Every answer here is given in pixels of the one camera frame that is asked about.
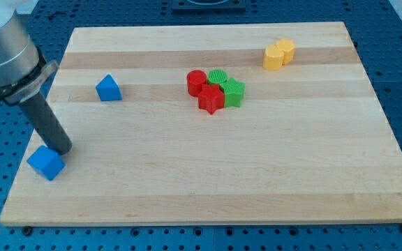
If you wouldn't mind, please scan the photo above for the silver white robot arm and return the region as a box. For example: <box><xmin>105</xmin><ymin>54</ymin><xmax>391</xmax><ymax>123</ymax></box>
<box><xmin>0</xmin><ymin>0</ymin><xmax>59</xmax><ymax>105</ymax></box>

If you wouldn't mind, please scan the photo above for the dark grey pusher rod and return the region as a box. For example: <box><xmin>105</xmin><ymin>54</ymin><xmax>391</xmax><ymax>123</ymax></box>
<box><xmin>19</xmin><ymin>92</ymin><xmax>72</xmax><ymax>155</ymax></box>

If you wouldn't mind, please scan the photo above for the wooden board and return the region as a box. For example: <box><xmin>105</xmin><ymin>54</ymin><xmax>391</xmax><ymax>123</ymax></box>
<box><xmin>0</xmin><ymin>22</ymin><xmax>402</xmax><ymax>227</ymax></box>

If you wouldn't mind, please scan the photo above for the green cylinder block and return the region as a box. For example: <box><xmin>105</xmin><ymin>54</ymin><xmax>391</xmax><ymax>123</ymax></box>
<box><xmin>207</xmin><ymin>69</ymin><xmax>228</xmax><ymax>85</ymax></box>

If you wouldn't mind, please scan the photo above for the yellow front cylinder block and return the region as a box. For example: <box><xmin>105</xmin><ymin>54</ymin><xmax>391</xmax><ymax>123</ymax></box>
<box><xmin>263</xmin><ymin>45</ymin><xmax>284</xmax><ymax>70</ymax></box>

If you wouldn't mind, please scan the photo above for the blue cube block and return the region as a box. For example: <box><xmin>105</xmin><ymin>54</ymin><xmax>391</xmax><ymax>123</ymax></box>
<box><xmin>27</xmin><ymin>146</ymin><xmax>66</xmax><ymax>181</ymax></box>

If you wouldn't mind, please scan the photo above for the yellow rear hexagon block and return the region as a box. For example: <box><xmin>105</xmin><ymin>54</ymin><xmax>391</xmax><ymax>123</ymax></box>
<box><xmin>275</xmin><ymin>38</ymin><xmax>296</xmax><ymax>65</ymax></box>

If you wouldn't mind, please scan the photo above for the green star block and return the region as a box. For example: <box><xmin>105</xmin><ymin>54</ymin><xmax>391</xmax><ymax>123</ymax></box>
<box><xmin>220</xmin><ymin>78</ymin><xmax>245</xmax><ymax>107</ymax></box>

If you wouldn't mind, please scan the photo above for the red star block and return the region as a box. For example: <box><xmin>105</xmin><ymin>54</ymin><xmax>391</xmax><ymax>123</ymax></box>
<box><xmin>198</xmin><ymin>84</ymin><xmax>225</xmax><ymax>114</ymax></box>

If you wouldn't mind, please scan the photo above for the red cylinder block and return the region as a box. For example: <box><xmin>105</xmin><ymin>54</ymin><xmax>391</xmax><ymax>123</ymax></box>
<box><xmin>186</xmin><ymin>70</ymin><xmax>207</xmax><ymax>97</ymax></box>

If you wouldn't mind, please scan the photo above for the blue triangle block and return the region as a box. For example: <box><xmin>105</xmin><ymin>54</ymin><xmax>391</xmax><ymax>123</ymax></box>
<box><xmin>96</xmin><ymin>75</ymin><xmax>122</xmax><ymax>102</ymax></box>

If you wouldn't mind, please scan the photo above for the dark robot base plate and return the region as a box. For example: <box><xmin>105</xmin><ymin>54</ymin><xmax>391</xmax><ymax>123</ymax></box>
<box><xmin>168</xmin><ymin>0</ymin><xmax>246</xmax><ymax>13</ymax></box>

